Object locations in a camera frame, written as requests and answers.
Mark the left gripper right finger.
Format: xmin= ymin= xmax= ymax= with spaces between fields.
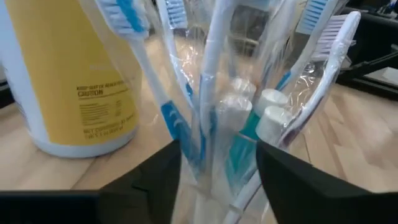
xmin=256 ymin=139 xmax=398 ymax=224

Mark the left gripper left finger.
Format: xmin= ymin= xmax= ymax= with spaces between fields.
xmin=0 ymin=139 xmax=183 ymax=224

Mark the purple toothbrush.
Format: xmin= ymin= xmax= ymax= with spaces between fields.
xmin=222 ymin=11 xmax=362 ymax=224

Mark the yellow-label wipes canister white lid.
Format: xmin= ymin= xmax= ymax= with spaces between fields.
xmin=0 ymin=0 xmax=144 ymax=159

